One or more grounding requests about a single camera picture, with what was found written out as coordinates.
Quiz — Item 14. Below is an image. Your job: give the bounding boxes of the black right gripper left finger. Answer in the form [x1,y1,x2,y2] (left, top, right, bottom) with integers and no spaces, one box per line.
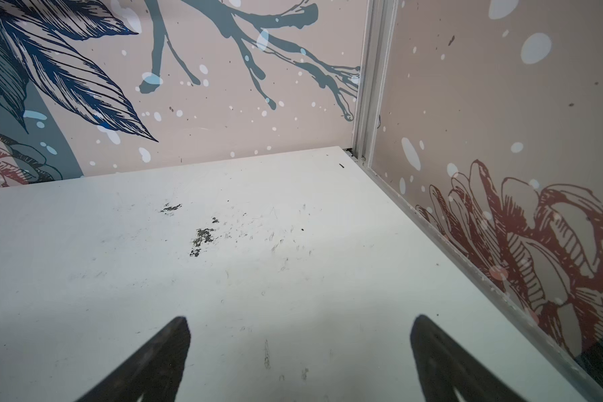
[79,317,191,401]

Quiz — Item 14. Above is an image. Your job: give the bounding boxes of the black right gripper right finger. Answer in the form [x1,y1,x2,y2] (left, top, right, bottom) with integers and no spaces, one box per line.
[410,315,524,402]

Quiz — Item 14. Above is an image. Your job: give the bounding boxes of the aluminium frame corner post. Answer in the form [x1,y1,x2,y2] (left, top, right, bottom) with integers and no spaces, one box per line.
[352,0,399,166]

